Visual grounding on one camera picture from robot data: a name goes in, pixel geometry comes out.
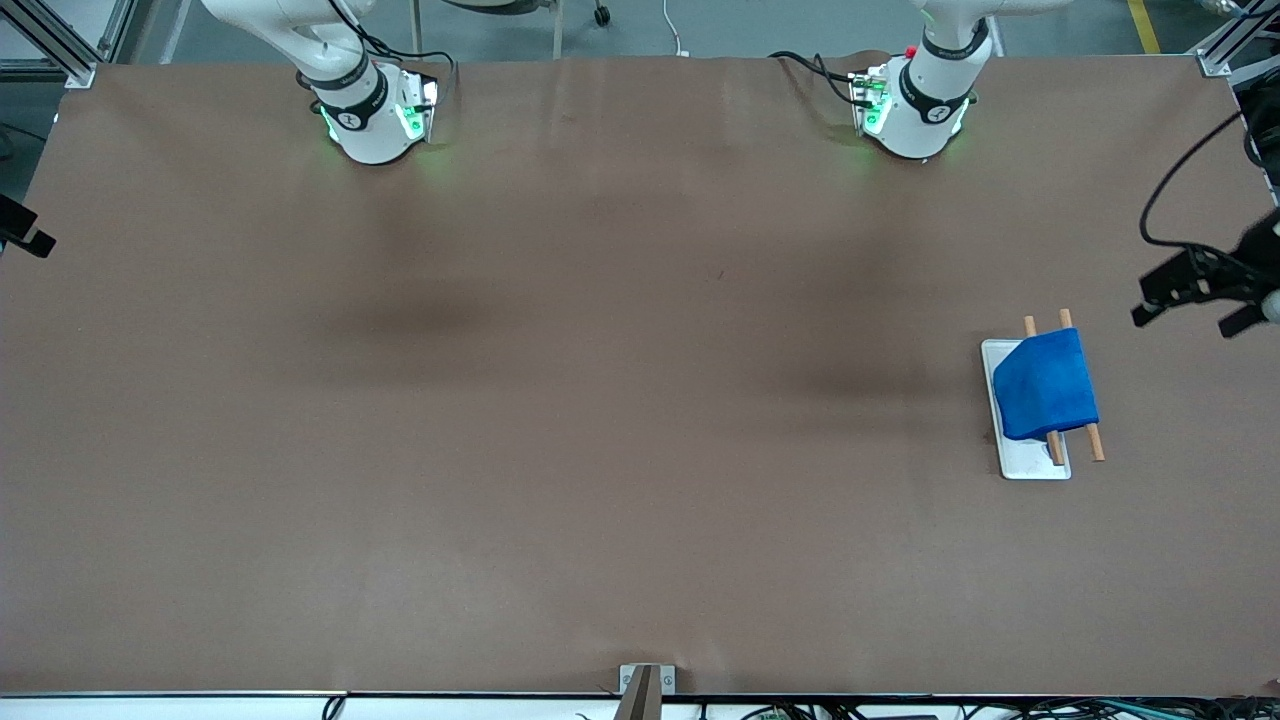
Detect blue microfibre towel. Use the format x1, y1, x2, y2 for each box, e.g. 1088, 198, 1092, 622
993, 328, 1100, 442

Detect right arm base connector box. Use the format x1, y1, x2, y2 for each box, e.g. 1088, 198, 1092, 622
395, 68, 441, 143

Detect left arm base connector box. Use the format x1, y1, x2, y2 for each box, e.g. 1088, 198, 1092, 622
850, 62, 894, 136

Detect white towel rack wooden bars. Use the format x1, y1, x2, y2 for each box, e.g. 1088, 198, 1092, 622
980, 308, 1106, 481

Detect brown table cover sheet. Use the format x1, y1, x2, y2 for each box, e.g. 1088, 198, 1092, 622
0, 50, 1280, 698

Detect office chair base caster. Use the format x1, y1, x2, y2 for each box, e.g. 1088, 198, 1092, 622
410, 0, 613, 59

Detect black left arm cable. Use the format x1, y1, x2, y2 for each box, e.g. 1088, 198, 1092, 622
1140, 110, 1243, 253

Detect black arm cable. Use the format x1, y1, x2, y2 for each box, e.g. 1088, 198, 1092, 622
1140, 110, 1243, 253
310, 0, 458, 96

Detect aluminium frame profile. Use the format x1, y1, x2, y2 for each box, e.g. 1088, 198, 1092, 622
0, 0, 151, 91
1195, 0, 1280, 77

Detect teal cable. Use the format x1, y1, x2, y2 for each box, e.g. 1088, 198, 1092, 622
1095, 702, 1216, 718

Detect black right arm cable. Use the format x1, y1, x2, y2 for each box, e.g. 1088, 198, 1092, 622
310, 0, 458, 96

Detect black left base cable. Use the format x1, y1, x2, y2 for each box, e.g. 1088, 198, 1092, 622
768, 50, 863, 109

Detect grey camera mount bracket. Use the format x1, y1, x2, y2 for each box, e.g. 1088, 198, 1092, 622
619, 664, 676, 720

